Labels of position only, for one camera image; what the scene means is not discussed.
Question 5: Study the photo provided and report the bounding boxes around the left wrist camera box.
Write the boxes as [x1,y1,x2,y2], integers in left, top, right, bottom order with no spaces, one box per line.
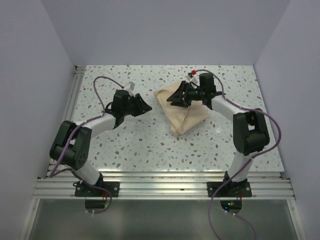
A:
[124,81,135,91]

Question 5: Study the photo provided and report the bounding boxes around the aluminium frame rails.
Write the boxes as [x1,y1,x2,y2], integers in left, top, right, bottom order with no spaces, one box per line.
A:
[29,65,296,201]

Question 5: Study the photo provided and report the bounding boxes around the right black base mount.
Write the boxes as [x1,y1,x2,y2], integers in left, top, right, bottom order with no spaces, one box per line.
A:
[206,172,253,198]

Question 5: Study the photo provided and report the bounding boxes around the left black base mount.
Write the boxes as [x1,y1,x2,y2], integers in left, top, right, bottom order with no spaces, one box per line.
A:
[73,176,120,198]

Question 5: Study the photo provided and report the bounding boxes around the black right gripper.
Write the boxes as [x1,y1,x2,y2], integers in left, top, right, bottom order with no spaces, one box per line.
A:
[167,80,205,108]

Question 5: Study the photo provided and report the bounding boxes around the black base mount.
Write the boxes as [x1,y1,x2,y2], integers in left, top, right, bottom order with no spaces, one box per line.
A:
[73,176,120,198]
[206,172,253,198]

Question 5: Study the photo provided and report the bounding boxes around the beige cloth mat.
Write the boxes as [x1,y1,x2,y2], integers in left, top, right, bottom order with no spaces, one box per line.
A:
[153,81,210,137]

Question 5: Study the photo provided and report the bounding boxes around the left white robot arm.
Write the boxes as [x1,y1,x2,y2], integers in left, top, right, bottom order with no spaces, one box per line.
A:
[49,90,152,197]

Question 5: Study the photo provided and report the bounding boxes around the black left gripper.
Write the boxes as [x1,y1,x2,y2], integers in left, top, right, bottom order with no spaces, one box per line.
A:
[122,93,152,117]

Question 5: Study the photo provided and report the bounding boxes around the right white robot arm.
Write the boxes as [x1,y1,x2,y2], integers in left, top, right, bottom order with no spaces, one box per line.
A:
[166,71,270,197]

